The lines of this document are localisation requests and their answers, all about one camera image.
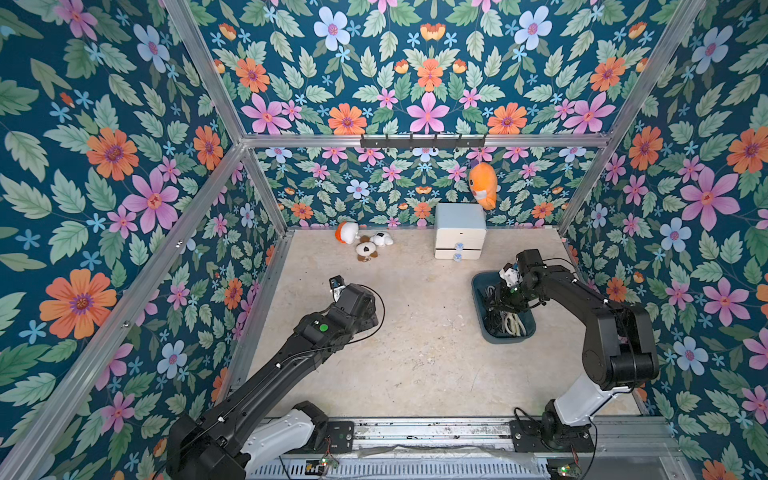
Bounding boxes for cream kitchen scissors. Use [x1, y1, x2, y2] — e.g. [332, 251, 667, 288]
[502, 312, 527, 337]

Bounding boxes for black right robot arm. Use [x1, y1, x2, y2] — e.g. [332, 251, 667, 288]
[496, 262, 660, 433]

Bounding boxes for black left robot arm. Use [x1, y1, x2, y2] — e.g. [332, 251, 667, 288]
[162, 277, 386, 479]

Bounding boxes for teal plastic storage box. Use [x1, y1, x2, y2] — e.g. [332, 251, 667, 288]
[471, 271, 536, 345]

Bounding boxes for white brown plush dog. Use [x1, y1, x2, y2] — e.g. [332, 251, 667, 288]
[355, 232, 394, 262]

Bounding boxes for white mini drawer cabinet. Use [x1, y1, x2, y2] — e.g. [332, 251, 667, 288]
[435, 203, 487, 261]

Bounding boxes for orange plush toy hanging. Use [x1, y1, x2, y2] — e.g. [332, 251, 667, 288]
[469, 163, 498, 211]

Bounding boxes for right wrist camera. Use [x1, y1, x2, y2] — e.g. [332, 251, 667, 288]
[499, 249, 545, 289]

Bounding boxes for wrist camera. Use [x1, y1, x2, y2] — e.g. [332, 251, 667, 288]
[499, 249, 545, 289]
[329, 275, 346, 302]

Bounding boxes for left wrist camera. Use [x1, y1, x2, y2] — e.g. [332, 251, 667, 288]
[329, 275, 346, 302]

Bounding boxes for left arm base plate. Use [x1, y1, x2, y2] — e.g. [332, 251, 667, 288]
[309, 421, 355, 454]

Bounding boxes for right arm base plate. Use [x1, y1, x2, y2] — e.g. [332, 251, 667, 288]
[509, 419, 595, 453]

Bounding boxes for black hook rail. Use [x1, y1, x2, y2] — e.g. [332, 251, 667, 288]
[359, 134, 487, 150]

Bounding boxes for metal front rail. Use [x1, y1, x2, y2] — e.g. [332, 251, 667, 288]
[245, 416, 695, 479]

